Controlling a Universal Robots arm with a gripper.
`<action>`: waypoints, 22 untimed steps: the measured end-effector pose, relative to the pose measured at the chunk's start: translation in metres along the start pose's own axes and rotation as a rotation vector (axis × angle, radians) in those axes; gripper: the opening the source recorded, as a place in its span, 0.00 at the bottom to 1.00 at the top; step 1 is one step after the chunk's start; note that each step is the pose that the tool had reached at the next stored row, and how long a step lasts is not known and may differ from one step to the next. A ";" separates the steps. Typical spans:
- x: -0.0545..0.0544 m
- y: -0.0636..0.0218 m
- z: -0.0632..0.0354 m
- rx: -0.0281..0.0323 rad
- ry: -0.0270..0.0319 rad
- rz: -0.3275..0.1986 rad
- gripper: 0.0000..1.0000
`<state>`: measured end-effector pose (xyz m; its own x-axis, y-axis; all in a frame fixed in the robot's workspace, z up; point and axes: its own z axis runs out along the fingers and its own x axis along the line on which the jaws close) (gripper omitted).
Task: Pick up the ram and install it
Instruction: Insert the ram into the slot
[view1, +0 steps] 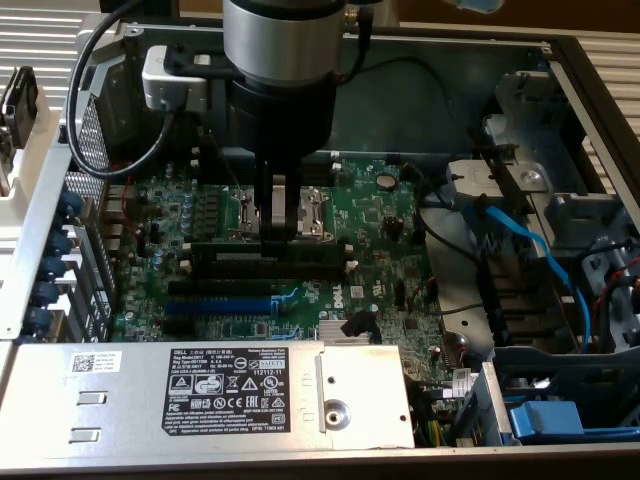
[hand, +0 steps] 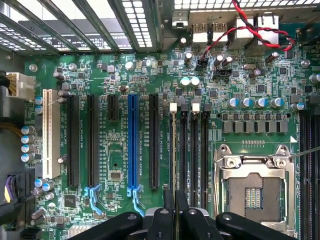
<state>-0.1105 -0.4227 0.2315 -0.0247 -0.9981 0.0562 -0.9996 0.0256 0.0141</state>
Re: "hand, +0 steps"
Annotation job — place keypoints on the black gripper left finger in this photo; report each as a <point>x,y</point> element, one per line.
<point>162,225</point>

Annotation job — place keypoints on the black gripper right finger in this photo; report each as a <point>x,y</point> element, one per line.
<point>192,225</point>

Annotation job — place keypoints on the RAM slot black latches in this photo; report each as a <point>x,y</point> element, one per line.
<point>205,150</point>
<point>184,150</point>

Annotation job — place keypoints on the light blue slot latch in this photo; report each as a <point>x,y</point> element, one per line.
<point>137,193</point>
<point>95,192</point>

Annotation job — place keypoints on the silver CPU socket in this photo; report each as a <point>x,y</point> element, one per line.
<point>250,190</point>

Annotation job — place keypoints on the silver finned heatsink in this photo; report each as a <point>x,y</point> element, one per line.
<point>80,231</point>

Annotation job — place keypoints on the long black expansion slot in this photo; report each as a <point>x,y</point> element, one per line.
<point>154,140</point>
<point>92,140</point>
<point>73,140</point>

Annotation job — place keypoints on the blue expansion slot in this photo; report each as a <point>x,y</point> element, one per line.
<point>133,140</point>

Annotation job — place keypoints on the short black expansion slot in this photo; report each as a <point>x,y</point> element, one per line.
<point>113,107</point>

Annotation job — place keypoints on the silver locking lever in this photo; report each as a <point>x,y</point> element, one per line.
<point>307,152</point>

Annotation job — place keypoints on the white expansion slot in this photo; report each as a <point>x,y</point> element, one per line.
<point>51,137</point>

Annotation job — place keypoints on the green Dell motherboard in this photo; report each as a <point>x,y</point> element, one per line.
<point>155,75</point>

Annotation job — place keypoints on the silver USB port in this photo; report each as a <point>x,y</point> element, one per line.
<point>200,35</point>
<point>220,33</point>

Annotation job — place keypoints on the silver ethernet port block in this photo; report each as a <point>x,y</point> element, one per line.
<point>240,35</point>

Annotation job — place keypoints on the white power connector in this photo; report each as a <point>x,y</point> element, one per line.
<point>23,86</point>

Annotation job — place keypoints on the grey metal PC case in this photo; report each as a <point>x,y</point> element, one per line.
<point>155,25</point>

